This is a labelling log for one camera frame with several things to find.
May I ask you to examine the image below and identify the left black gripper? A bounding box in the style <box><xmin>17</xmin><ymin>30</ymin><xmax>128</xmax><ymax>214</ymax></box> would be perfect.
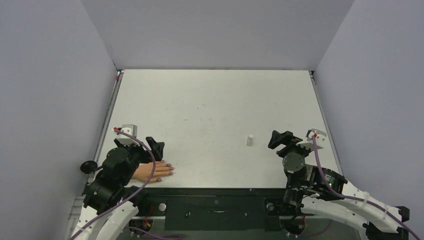
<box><xmin>116</xmin><ymin>136</ymin><xmax>164</xmax><ymax>185</ymax></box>

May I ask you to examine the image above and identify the clear nail polish bottle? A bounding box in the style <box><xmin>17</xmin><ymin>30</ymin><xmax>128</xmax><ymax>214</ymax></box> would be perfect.
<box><xmin>246</xmin><ymin>134</ymin><xmax>254</xmax><ymax>147</ymax></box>

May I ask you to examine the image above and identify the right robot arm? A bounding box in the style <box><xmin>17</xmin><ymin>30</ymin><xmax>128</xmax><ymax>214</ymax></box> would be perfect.
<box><xmin>268</xmin><ymin>128</ymin><xmax>412</xmax><ymax>240</ymax></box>

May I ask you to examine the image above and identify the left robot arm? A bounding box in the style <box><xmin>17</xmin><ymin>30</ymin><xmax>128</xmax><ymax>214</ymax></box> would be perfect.
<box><xmin>70</xmin><ymin>135</ymin><xmax>165</xmax><ymax>240</ymax></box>

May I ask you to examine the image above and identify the mannequin hand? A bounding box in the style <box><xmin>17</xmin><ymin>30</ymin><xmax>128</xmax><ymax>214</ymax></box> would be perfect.
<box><xmin>131</xmin><ymin>161</ymin><xmax>175</xmax><ymax>183</ymax></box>

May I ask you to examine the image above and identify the black round knob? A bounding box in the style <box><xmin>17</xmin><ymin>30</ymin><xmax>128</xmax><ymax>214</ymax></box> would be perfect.
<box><xmin>79</xmin><ymin>160</ymin><xmax>99</xmax><ymax>175</ymax></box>

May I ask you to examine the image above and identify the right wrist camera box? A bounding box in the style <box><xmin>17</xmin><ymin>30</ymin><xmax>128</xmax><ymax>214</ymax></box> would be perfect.
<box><xmin>296</xmin><ymin>128</ymin><xmax>328</xmax><ymax>151</ymax></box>

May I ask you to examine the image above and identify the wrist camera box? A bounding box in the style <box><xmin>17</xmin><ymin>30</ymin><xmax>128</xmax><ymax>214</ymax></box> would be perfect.
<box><xmin>296</xmin><ymin>128</ymin><xmax>328</xmax><ymax>151</ymax></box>
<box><xmin>115</xmin><ymin>124</ymin><xmax>139</xmax><ymax>146</ymax></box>

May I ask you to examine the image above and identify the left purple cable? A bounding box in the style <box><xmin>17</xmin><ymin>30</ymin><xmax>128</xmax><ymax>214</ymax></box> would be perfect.
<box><xmin>69</xmin><ymin>127</ymin><xmax>157</xmax><ymax>240</ymax></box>

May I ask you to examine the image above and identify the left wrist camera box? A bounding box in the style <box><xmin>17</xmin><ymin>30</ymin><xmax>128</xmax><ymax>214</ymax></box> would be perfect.
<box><xmin>115</xmin><ymin>124</ymin><xmax>139</xmax><ymax>146</ymax></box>

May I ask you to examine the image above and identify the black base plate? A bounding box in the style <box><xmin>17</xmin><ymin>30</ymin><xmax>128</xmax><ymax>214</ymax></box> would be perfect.
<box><xmin>130</xmin><ymin>187</ymin><xmax>305</xmax><ymax>232</ymax></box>

